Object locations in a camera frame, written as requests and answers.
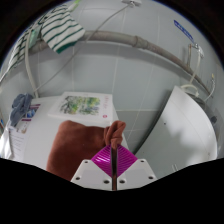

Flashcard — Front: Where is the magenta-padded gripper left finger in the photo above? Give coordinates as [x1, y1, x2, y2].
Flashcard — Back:
[70, 145, 114, 192]

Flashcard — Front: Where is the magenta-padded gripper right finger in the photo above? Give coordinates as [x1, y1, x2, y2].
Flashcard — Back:
[114, 143, 158, 191]

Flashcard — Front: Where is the brown towel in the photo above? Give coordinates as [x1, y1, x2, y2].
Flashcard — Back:
[45, 119, 129, 183]

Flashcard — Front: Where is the white washing machine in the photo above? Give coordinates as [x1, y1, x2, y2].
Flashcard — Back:
[134, 84, 224, 181]

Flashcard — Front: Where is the landscape print board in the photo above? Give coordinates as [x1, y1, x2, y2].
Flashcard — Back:
[47, 91, 114, 123]

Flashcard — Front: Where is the colourful printed leaflet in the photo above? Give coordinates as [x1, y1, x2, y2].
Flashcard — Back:
[8, 103, 43, 161]

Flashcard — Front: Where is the blue-grey crumpled cloth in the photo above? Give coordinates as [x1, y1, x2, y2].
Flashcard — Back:
[9, 93, 34, 128]

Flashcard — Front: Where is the white upright pipe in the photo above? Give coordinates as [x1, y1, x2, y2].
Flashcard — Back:
[24, 29, 39, 99]

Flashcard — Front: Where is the green-striped white garment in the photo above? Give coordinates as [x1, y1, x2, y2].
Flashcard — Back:
[6, 3, 86, 73]

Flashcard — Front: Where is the white socket cable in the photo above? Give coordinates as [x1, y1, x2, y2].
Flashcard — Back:
[33, 3, 133, 96]

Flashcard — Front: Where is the grey wall pipe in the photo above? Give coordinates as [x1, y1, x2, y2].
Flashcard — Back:
[26, 29, 213, 96]

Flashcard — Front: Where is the metal wall tap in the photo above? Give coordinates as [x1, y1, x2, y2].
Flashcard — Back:
[186, 42, 205, 89]

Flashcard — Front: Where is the blue wall sign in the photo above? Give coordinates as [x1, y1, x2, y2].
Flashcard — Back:
[173, 19, 195, 43]

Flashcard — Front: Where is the white wall socket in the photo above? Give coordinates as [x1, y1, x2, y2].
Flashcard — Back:
[121, 0, 143, 8]

